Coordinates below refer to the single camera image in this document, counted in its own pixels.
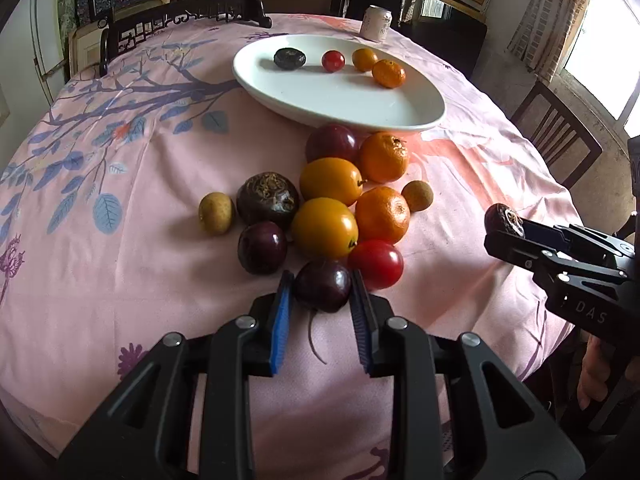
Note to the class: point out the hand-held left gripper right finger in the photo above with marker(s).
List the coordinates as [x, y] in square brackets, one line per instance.
[360, 327]

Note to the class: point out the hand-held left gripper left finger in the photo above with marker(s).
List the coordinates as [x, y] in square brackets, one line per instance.
[279, 327]

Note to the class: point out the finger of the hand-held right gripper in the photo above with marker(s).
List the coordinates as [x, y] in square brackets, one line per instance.
[542, 233]
[510, 249]

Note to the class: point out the wrinkled dark passion fruit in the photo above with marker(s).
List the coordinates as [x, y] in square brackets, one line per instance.
[501, 217]

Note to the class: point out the dark purple plum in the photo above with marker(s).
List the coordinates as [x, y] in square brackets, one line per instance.
[322, 285]
[262, 247]
[331, 142]

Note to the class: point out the white oval plate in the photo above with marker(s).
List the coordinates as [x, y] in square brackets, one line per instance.
[345, 92]

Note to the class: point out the person's right hand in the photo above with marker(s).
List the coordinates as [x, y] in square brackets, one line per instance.
[597, 372]

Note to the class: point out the large red tomato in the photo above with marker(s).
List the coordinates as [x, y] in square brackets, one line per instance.
[376, 264]

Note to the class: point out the brown slatted wooden chair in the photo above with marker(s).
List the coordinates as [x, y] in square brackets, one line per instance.
[555, 130]

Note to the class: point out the large yellow tomato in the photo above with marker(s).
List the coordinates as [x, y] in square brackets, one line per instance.
[331, 181]
[325, 227]

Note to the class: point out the brown longan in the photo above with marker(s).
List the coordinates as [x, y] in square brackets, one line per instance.
[417, 195]

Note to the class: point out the large wrinkled passion fruit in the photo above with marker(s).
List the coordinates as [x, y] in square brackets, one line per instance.
[267, 199]

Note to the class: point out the small yellow-green fruit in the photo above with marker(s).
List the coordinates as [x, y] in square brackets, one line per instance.
[216, 213]

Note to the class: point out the pink floral tablecloth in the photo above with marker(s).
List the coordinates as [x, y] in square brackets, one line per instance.
[150, 240]

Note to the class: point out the bright window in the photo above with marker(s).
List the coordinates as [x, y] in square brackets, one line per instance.
[607, 55]

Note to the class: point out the small orange mandarin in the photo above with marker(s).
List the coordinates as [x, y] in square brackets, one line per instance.
[389, 73]

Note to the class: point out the beige patterned curtain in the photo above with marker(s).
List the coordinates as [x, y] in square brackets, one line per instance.
[545, 15]

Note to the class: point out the small yellow tomato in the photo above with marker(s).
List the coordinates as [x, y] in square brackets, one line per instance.
[364, 59]

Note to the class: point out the dark wooden cabinet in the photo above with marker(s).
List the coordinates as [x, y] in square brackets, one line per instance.
[430, 15]

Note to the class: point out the small red cherry tomato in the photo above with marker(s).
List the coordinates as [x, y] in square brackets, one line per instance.
[333, 61]

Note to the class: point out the white drink can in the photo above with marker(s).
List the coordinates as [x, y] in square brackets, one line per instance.
[376, 22]

